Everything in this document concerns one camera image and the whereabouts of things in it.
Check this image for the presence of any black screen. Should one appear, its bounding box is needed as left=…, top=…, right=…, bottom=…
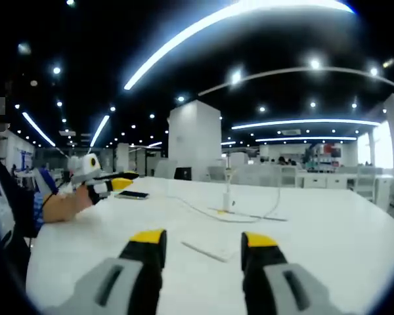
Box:
left=173, top=166, right=193, bottom=181

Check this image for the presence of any black smartphone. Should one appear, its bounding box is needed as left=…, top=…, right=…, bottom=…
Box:
left=114, top=190, right=150, bottom=201

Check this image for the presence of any person's torso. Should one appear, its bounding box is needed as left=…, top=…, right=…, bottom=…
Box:
left=0, top=124, right=58, bottom=253

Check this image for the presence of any white paper sheet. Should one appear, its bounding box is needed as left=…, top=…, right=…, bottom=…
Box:
left=181, top=240, right=238, bottom=263

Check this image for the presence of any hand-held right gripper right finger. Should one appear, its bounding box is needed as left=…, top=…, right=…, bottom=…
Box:
left=241, top=231, right=344, bottom=315

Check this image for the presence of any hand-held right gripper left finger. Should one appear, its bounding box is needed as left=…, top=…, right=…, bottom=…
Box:
left=57, top=228, right=167, bottom=315

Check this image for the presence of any white stand with cable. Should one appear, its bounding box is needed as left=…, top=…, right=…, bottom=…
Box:
left=165, top=182, right=282, bottom=224

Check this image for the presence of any person's left hand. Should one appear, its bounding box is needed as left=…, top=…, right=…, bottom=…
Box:
left=72, top=182, right=96, bottom=211

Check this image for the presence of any long curved ceiling light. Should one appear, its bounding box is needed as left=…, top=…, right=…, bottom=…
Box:
left=123, top=0, right=355, bottom=91

